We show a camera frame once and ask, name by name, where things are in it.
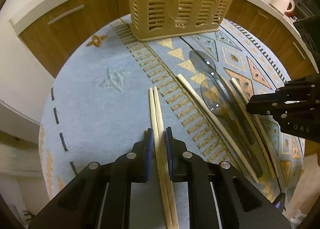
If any clear plastic spoon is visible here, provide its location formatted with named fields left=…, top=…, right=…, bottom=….
left=189, top=49, right=263, bottom=177
left=200, top=80, right=263, bottom=178

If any patterned blue round mat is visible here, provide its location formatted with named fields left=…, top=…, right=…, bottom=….
left=39, top=16, right=289, bottom=198

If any beige plastic utensil basket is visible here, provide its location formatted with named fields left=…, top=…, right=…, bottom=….
left=129, top=0, right=233, bottom=41

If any silver drawer handle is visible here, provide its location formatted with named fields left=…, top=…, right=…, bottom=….
left=48, top=5, right=85, bottom=25

